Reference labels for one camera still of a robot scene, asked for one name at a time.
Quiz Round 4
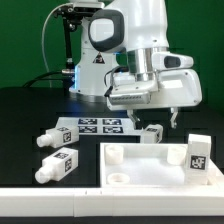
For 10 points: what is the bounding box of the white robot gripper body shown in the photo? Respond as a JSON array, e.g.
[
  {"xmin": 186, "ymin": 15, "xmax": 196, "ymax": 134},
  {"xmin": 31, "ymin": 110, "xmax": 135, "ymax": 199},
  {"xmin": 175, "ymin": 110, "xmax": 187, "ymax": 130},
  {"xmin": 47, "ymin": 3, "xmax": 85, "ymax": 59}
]
[{"xmin": 107, "ymin": 69, "xmax": 202, "ymax": 110}]

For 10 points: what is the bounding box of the black cable on table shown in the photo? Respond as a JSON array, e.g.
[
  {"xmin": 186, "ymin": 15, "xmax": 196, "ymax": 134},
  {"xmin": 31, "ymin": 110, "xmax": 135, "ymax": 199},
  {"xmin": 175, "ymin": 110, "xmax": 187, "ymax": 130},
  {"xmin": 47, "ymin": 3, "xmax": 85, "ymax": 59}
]
[{"xmin": 22, "ymin": 70, "xmax": 73, "ymax": 88}]

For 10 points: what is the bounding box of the black camera on stand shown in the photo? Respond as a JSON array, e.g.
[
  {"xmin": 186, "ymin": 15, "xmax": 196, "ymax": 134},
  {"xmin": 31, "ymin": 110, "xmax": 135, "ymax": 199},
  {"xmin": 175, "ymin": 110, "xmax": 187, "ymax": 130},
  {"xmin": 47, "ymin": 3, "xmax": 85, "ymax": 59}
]
[{"xmin": 53, "ymin": 0, "xmax": 105, "ymax": 76}]

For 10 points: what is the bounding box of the grey camera cable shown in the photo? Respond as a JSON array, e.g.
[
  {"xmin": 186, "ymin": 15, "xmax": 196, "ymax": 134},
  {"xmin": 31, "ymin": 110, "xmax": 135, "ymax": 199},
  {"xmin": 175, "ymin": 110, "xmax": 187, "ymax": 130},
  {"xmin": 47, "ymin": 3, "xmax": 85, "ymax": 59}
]
[{"xmin": 41, "ymin": 3, "xmax": 69, "ymax": 88}]

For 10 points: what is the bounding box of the white square table top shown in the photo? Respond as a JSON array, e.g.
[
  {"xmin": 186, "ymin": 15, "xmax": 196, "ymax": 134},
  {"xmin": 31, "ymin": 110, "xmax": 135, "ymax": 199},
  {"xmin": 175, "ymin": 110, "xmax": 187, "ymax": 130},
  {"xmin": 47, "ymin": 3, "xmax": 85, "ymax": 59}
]
[{"xmin": 100, "ymin": 143, "xmax": 224, "ymax": 187}]

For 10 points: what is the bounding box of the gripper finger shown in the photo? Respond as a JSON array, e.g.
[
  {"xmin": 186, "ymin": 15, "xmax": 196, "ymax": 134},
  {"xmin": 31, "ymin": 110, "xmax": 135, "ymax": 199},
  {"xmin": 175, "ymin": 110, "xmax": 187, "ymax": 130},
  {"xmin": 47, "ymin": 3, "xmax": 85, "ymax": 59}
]
[
  {"xmin": 170, "ymin": 107, "xmax": 179, "ymax": 129},
  {"xmin": 127, "ymin": 110, "xmax": 141, "ymax": 130}
]

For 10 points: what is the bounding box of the white L-shaped fence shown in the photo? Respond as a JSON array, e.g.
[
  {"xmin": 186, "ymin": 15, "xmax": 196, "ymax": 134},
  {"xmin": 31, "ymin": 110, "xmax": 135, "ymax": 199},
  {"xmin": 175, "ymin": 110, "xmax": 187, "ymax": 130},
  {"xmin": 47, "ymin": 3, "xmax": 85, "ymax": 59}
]
[{"xmin": 0, "ymin": 146, "xmax": 224, "ymax": 218}]

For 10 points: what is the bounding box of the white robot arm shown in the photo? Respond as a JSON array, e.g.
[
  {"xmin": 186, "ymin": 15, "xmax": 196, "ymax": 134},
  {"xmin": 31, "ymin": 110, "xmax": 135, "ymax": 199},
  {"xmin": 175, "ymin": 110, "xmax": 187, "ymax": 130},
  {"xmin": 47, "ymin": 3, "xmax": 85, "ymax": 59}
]
[{"xmin": 69, "ymin": 0, "xmax": 202, "ymax": 128}]

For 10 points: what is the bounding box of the paper sheet with markers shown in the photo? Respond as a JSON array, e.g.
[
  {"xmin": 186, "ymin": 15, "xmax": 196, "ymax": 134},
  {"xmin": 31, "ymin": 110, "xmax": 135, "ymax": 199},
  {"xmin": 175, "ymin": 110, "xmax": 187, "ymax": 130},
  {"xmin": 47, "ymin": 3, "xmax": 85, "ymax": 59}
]
[{"xmin": 56, "ymin": 117, "xmax": 141, "ymax": 136}]

